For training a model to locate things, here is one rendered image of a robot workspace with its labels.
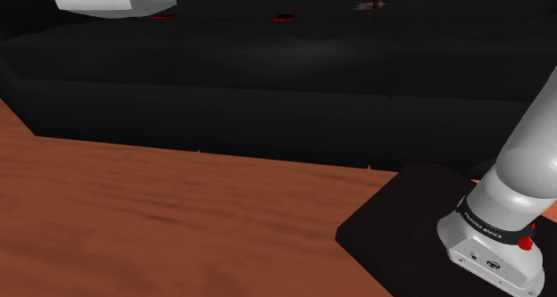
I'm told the black sofa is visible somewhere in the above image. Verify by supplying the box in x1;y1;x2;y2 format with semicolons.
0;0;557;175

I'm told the dark robot stand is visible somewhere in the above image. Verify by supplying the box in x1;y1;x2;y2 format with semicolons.
335;161;557;297

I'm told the red and white remote control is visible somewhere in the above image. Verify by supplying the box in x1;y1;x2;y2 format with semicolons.
353;0;390;12

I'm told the white pillow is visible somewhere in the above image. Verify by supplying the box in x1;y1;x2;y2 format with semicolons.
54;0;179;20

